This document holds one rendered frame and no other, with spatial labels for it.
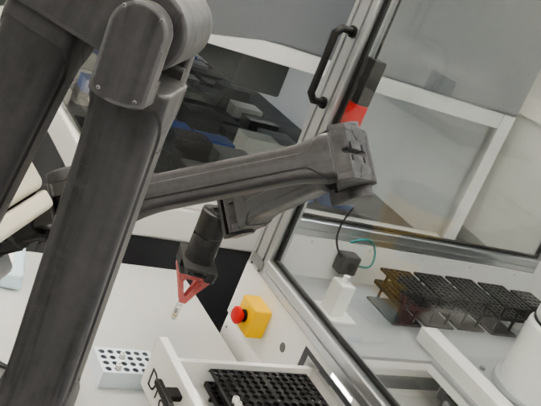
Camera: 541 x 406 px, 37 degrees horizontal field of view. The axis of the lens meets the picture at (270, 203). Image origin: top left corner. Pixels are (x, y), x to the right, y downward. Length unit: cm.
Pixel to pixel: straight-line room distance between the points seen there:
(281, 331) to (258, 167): 78
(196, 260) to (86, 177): 96
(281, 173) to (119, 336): 86
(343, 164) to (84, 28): 57
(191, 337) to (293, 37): 80
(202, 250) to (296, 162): 51
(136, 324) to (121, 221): 130
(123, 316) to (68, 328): 127
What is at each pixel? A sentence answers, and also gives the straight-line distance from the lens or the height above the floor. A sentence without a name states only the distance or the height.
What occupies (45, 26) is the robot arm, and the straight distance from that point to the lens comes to 59.
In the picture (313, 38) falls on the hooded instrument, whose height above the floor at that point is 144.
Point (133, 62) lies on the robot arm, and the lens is 54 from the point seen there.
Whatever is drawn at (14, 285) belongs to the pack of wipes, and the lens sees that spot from 188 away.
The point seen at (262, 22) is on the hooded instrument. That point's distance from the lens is 210.
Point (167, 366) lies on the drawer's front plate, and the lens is 151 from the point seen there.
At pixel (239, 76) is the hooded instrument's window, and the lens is 214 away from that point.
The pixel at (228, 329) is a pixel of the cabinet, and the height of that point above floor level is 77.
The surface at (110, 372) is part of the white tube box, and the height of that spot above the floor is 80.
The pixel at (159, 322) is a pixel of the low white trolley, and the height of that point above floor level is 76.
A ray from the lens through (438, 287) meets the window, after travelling 147.
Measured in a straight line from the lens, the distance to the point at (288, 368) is 170.
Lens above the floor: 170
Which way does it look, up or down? 18 degrees down
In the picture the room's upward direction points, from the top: 22 degrees clockwise
